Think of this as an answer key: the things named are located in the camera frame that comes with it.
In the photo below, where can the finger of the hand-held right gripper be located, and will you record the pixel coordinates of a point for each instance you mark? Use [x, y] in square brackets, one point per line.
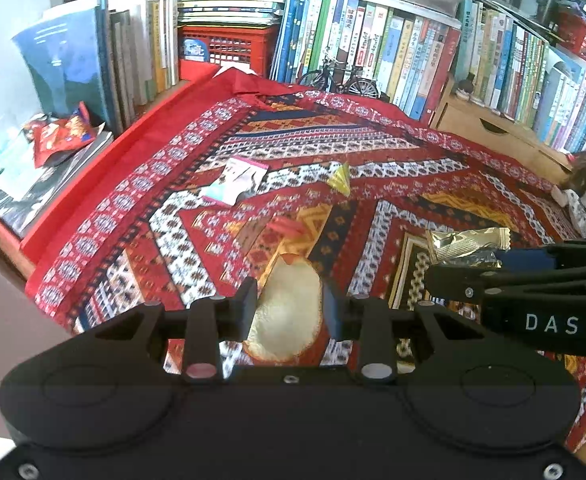
[528, 260]
[453, 282]

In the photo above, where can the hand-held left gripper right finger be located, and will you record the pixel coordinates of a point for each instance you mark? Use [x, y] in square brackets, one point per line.
[332, 310]

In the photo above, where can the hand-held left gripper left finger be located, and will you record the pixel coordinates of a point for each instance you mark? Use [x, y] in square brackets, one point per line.
[248, 305]

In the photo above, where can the gold round paper plate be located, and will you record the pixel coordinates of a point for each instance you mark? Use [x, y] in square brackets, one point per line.
[288, 320]

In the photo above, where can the gold foil packet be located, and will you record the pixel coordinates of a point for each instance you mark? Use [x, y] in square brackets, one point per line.
[468, 242]

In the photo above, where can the row of blue-spined books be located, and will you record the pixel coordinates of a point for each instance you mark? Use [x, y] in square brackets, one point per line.
[373, 45]

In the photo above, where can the row of large standing books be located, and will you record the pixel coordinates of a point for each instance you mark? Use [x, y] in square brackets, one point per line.
[68, 60]

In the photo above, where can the flat stack of books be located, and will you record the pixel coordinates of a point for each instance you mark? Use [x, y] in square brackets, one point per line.
[228, 0]

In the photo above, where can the small red stick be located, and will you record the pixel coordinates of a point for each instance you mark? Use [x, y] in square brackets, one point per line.
[285, 226]

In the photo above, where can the pink-edged wrapper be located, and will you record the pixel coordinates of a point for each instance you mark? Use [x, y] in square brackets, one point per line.
[238, 177]

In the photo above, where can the wooden drawer cabinet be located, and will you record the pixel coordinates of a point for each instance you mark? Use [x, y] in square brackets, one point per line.
[493, 135]

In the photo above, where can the small yellow-green folded wrapper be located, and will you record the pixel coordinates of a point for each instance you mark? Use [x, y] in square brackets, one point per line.
[341, 178]

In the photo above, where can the red patterned tablecloth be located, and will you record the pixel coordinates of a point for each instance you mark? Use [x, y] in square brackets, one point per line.
[373, 160]

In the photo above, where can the small dark figurine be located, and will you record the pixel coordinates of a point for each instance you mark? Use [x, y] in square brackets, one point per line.
[465, 87]

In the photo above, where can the red cardboard box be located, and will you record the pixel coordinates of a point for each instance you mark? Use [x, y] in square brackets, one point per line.
[138, 135]

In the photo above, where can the black miniature bicycle model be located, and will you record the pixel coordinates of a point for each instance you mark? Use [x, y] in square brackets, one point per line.
[343, 80]

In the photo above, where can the stack of magazines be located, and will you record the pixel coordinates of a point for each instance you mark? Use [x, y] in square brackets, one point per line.
[38, 195]

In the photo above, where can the red snack bag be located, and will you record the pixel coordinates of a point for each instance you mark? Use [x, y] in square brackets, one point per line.
[63, 135]

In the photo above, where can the red plastic crate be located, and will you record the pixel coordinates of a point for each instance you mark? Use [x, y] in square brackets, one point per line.
[233, 47]

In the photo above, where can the clear glass mug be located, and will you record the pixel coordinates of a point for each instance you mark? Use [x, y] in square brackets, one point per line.
[5, 157]

